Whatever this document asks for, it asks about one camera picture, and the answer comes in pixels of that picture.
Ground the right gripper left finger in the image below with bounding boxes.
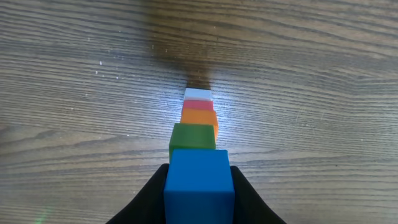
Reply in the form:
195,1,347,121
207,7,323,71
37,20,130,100
105,163,170,224

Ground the red cube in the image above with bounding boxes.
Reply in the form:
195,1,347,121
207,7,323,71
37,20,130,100
182,99,215,112

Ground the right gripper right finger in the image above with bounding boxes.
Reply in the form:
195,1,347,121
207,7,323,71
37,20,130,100
229,166,287,224

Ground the blue cube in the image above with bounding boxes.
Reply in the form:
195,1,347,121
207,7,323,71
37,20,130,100
164,149,236,224

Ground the green cube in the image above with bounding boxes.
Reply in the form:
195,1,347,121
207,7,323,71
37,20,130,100
169,123,217,163

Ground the orange cube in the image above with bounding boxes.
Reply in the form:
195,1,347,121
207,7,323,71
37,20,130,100
180,108,219,141

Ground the white cube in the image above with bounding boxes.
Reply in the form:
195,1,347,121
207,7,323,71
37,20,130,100
183,88,213,101

